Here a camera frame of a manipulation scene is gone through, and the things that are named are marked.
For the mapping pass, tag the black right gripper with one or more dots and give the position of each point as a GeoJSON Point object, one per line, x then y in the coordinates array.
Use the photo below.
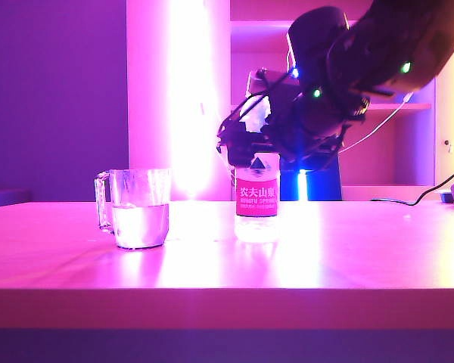
{"type": "Point", "coordinates": [314, 121]}

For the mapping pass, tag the clear water bottle red label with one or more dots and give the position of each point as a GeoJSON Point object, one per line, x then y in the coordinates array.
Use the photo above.
{"type": "Point", "coordinates": [256, 200]}

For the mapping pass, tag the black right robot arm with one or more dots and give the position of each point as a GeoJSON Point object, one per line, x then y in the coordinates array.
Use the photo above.
{"type": "Point", "coordinates": [386, 41]}

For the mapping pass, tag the white crumpled wad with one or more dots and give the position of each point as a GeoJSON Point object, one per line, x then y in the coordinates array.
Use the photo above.
{"type": "Point", "coordinates": [255, 115]}

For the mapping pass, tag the thin glowing light tube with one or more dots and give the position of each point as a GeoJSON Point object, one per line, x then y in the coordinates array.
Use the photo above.
{"type": "Point", "coordinates": [302, 185]}

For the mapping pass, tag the wide glowing light strip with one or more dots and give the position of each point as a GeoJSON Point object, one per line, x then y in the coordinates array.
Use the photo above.
{"type": "Point", "coordinates": [189, 94]}

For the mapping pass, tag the small dark cup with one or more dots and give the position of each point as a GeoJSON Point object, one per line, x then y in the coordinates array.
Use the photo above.
{"type": "Point", "coordinates": [445, 196]}

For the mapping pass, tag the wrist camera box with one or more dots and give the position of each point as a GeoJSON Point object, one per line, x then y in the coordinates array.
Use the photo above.
{"type": "Point", "coordinates": [265, 81]}

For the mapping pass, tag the small wall socket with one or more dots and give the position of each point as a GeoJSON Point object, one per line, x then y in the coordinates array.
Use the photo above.
{"type": "Point", "coordinates": [447, 145]}

